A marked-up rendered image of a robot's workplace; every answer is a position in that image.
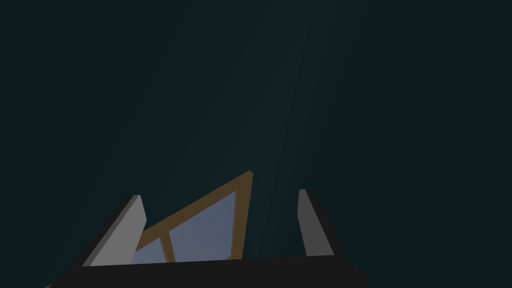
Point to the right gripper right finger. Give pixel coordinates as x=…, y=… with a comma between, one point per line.
x=316, y=232

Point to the brown framed window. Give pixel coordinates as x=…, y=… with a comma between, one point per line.
x=204, y=232

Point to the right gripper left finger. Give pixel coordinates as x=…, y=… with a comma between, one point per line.
x=120, y=236

